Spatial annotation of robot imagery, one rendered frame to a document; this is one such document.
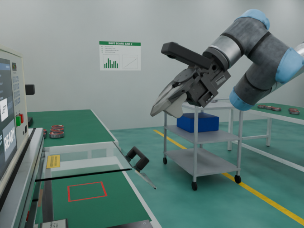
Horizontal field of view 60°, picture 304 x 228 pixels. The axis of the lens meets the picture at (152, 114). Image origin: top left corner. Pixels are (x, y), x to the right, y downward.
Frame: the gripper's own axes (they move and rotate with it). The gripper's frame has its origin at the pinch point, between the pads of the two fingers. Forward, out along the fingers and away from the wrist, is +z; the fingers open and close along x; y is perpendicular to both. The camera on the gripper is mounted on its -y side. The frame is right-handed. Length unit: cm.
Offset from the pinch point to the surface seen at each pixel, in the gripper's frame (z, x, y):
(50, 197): 36.6, 21.2, 5.0
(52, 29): -37, 512, -88
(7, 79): 16.5, -6.8, -24.1
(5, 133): 21.9, -11.8, -18.0
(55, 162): 24.8, 7.0, -5.0
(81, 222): 41, 33, 23
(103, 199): 33, 47, 30
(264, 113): -143, 217, 185
